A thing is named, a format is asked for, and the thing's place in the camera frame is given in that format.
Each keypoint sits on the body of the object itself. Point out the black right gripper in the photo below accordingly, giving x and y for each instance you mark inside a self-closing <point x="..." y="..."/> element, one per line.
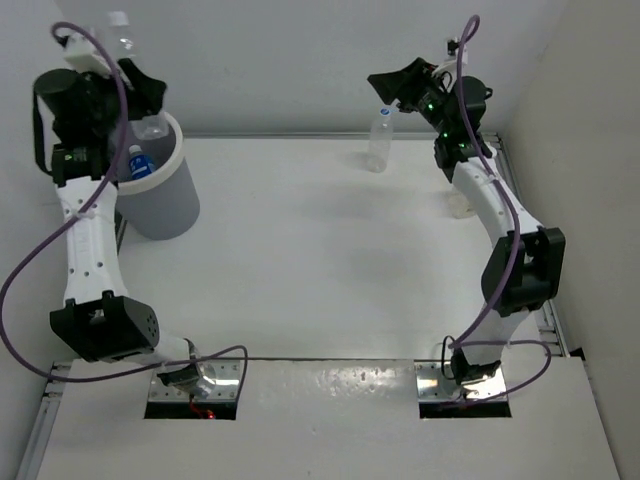
<point x="405" y="84"/>

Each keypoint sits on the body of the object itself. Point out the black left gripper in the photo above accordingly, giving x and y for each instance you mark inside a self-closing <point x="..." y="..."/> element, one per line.
<point x="146" y="96"/>

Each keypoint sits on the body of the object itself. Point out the clear bottle blue cap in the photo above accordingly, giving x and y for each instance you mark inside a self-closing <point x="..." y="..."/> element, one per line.
<point x="380" y="138"/>

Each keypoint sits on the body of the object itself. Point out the clear bottle without label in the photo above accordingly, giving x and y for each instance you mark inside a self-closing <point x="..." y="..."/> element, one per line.
<point x="145" y="95"/>

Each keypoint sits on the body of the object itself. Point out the blue-label water bottle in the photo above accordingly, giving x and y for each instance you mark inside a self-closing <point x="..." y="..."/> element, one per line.
<point x="140" y="164"/>

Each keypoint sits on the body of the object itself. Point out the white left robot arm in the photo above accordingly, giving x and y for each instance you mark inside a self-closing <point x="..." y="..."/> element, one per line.
<point x="101" y="172"/>

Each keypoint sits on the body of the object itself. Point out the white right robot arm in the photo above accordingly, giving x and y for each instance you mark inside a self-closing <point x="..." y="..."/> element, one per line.
<point x="524" y="269"/>

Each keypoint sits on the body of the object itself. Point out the grey white-rimmed bin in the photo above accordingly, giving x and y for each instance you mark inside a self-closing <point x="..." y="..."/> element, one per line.
<point x="165" y="204"/>

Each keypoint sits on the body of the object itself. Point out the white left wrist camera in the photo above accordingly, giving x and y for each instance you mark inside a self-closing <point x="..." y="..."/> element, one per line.
<point x="82" y="56"/>

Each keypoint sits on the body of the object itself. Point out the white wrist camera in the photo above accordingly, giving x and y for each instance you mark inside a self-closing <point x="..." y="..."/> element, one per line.
<point x="82" y="56"/>
<point x="456" y="56"/>

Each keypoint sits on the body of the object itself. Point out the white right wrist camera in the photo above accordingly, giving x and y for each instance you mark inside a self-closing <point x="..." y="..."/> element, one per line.
<point x="456" y="56"/>

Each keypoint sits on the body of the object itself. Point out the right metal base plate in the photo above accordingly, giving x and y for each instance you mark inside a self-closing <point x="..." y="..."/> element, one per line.
<point x="434" y="387"/>

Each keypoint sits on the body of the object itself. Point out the metal base plate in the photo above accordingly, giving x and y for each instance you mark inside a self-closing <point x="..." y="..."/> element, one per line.
<point x="213" y="381"/>
<point x="434" y="387"/>

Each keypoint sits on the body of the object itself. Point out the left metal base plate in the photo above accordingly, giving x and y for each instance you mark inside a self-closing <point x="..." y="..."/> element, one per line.
<point x="213" y="381"/>

